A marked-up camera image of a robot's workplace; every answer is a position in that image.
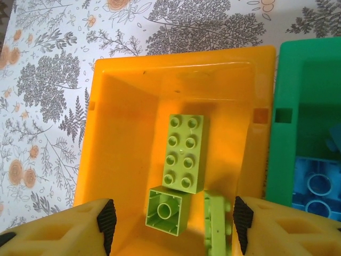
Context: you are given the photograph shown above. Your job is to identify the floral tablecloth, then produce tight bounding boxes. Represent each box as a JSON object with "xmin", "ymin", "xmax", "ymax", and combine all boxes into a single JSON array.
[{"xmin": 0, "ymin": 0, "xmax": 341, "ymax": 241}]

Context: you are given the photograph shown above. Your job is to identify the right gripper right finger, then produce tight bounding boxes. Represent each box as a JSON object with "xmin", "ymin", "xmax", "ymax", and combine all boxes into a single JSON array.
[{"xmin": 232, "ymin": 196, "xmax": 341, "ymax": 256}]

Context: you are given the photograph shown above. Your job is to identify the blue lego brick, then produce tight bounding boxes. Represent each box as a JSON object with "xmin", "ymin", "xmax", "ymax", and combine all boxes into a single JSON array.
[{"xmin": 291, "ymin": 157, "xmax": 341, "ymax": 227}]

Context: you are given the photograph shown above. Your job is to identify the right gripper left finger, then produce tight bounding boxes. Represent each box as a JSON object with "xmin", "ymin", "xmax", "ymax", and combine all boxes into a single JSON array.
[{"xmin": 0, "ymin": 198, "xmax": 118, "ymax": 256}]

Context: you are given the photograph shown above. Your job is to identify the small square lime lego brick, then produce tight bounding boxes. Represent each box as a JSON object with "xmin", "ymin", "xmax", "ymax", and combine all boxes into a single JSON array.
[{"xmin": 144, "ymin": 186, "xmax": 192, "ymax": 237}]

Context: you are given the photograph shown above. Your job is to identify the orange plastic bin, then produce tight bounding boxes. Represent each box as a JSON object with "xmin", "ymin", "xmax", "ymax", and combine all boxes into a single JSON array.
[{"xmin": 72, "ymin": 45, "xmax": 277, "ymax": 256}]

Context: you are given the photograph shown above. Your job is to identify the green plastic bin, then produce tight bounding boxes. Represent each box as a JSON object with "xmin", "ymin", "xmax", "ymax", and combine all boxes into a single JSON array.
[{"xmin": 265, "ymin": 37, "xmax": 341, "ymax": 227}]

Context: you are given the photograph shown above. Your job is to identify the long lime green lego brick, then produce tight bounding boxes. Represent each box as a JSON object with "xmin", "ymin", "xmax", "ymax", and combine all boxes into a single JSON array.
[{"xmin": 162, "ymin": 114, "xmax": 211, "ymax": 194}]

